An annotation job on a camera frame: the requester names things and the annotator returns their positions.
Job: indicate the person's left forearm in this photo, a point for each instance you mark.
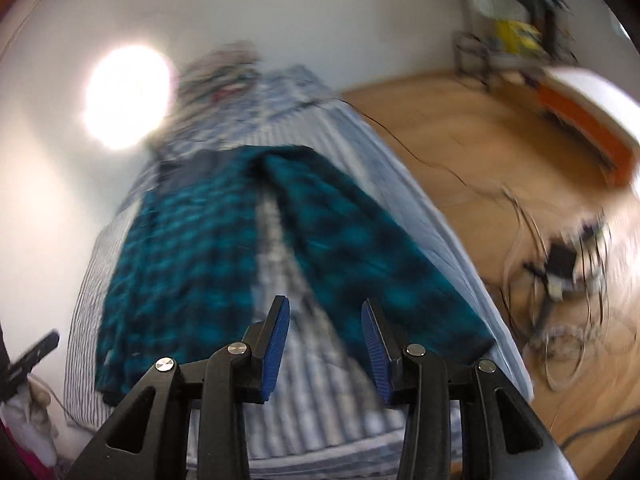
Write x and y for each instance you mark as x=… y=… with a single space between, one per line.
x=25 y=467

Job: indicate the bed with striped sheet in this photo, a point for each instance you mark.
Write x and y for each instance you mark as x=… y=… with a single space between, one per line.
x=320 y=410

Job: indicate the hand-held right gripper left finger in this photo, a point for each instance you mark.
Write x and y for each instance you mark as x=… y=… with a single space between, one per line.
x=277 y=350

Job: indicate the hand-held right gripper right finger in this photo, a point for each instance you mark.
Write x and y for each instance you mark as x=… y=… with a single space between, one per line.
x=375 y=355

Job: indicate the folded floral quilt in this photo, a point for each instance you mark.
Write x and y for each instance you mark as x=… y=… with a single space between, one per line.
x=220 y=75

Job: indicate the teal plaid fleece jacket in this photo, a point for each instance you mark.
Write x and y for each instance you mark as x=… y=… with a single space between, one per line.
x=200 y=260

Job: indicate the person's left hand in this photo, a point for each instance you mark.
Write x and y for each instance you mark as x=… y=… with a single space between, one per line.
x=25 y=410

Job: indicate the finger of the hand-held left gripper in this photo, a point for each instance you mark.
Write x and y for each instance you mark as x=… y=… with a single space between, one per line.
x=42 y=345

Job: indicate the yellow box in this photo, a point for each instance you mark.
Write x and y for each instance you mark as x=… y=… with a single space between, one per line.
x=517 y=37

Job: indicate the orange white storage box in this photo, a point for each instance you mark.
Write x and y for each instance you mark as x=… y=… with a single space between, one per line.
x=585 y=90

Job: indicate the black clothes rack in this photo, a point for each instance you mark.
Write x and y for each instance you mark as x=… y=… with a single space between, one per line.
x=550 y=30

